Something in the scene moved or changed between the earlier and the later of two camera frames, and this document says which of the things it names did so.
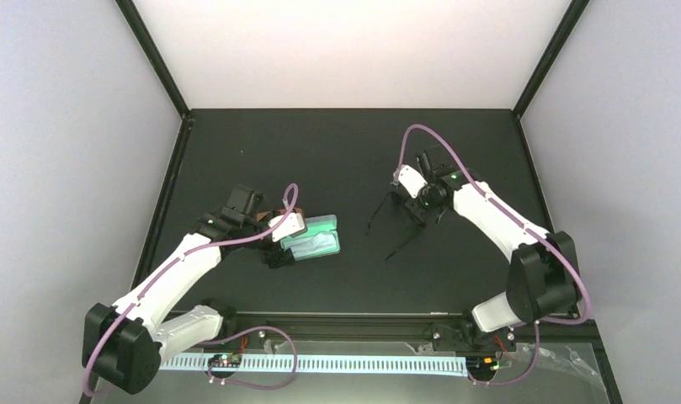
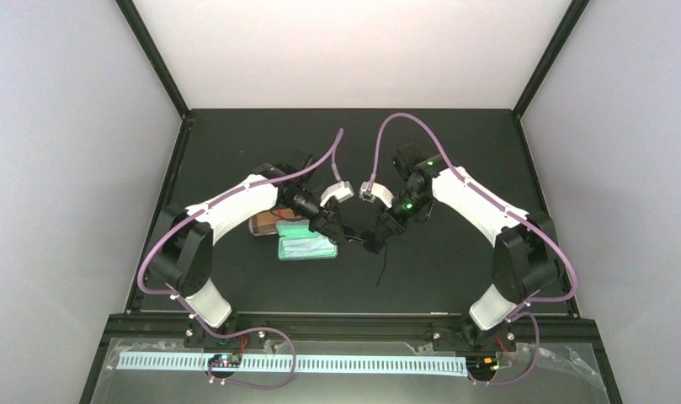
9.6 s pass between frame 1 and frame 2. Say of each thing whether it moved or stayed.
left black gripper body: moved
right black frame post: stayed
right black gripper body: moved
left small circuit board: stayed
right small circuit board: stayed
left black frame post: stayed
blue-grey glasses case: stayed
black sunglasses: moved
